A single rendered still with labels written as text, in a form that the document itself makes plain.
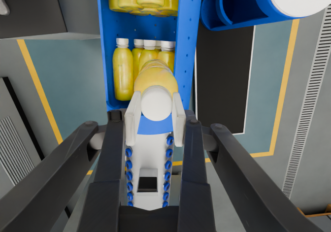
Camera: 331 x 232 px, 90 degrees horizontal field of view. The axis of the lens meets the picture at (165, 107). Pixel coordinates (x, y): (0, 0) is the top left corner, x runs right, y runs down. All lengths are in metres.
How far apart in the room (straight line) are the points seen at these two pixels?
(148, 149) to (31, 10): 0.72
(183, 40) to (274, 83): 1.72
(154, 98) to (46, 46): 1.77
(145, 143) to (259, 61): 1.45
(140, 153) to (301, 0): 0.89
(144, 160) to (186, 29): 0.70
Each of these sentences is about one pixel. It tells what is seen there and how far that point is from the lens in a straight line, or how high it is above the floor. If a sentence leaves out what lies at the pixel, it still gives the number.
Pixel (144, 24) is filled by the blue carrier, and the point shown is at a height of 0.96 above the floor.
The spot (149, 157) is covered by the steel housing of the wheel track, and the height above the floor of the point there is 0.93.
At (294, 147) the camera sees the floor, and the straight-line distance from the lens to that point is 2.66.
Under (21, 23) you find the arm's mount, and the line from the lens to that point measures 0.77.
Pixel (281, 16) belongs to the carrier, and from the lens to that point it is 0.77.
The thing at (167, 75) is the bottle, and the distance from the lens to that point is 0.24.
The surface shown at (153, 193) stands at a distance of 0.87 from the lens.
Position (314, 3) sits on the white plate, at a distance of 0.81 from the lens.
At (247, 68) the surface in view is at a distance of 1.72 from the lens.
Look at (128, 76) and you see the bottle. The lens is 0.58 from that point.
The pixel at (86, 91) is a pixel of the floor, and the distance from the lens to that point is 1.86.
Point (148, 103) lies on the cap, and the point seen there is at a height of 1.46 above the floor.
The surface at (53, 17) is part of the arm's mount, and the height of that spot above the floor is 1.01.
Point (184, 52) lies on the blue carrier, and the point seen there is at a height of 1.20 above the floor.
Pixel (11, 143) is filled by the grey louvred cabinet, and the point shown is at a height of 0.31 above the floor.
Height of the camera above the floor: 1.65
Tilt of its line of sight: 68 degrees down
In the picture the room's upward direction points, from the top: 173 degrees clockwise
